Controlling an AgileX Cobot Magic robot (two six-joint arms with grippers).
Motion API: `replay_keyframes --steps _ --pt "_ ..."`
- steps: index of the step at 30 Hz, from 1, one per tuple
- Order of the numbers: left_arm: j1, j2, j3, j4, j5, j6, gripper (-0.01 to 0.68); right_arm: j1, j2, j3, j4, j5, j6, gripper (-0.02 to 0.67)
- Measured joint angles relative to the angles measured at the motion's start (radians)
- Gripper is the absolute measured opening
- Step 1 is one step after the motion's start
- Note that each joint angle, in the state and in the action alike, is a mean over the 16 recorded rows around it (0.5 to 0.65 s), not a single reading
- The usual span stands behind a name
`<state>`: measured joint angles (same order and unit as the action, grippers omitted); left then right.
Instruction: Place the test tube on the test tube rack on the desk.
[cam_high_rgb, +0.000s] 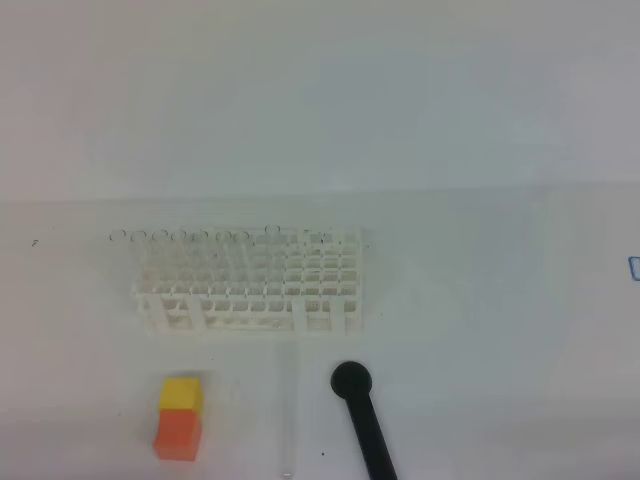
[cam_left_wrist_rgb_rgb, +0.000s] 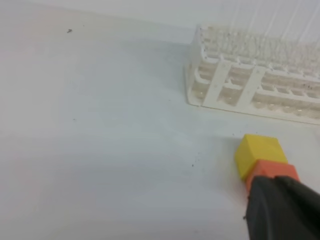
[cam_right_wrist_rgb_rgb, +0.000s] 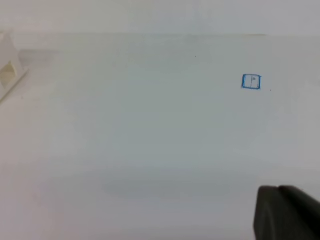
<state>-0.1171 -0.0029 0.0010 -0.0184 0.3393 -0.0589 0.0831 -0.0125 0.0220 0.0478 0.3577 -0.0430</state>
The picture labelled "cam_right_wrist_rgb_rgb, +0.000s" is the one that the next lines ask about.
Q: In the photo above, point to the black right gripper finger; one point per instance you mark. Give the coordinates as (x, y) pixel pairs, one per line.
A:
(286, 213)

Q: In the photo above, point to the white test tube rack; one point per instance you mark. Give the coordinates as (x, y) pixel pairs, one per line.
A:
(11, 68)

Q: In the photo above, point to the blue square marker sticker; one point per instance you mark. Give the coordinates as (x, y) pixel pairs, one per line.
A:
(251, 81)

